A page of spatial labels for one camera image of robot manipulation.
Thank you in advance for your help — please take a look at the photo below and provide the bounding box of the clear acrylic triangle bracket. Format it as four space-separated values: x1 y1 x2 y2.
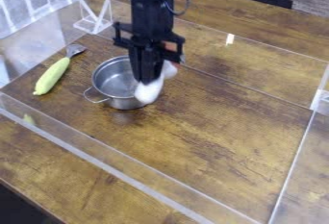
74 0 114 35

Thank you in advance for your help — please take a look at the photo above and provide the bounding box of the green handled metal spoon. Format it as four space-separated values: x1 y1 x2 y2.
34 44 86 95

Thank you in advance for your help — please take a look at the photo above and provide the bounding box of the clear acrylic enclosure wall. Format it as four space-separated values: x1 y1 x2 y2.
0 92 260 224

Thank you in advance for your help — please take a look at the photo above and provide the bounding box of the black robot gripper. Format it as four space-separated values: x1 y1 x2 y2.
114 0 186 85

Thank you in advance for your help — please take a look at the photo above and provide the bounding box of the silver metal pot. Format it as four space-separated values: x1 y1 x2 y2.
83 56 145 111

